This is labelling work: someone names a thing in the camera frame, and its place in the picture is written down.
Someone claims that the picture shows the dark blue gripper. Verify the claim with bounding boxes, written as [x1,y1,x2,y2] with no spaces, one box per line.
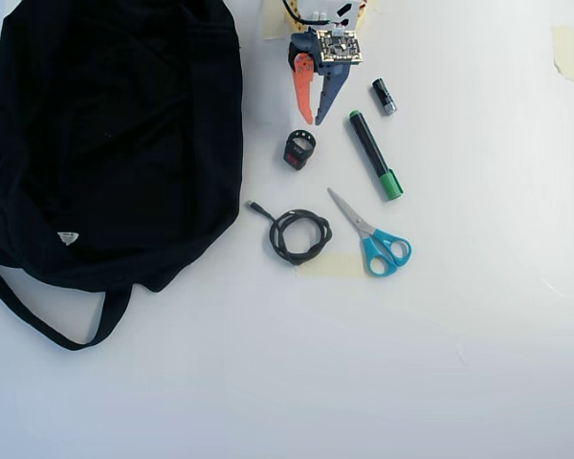
[285,28,352,127]

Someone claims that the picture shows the black bike light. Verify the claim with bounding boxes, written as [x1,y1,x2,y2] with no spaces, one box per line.
[282,128,318,171]

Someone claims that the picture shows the black fabric bag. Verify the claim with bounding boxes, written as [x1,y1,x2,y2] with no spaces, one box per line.
[0,0,246,353]

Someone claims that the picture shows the black cylindrical battery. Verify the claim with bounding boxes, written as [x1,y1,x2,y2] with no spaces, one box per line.
[370,77,399,117]

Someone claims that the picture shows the black marker with green cap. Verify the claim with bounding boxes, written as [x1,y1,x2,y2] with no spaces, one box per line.
[346,109,406,203]

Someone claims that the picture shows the beige masking tape strip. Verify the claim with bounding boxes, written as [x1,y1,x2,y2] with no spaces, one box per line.
[293,252,363,279]
[261,0,289,41]
[551,25,574,84]

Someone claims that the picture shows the bare camera circuit board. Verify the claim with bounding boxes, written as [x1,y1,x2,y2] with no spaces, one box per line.
[315,27,366,66]

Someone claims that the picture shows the coiled black braided cable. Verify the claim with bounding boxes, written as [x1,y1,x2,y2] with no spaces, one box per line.
[245,200,335,267]

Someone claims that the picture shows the blue handled scissors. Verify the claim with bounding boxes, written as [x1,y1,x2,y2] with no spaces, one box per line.
[326,186,413,279]

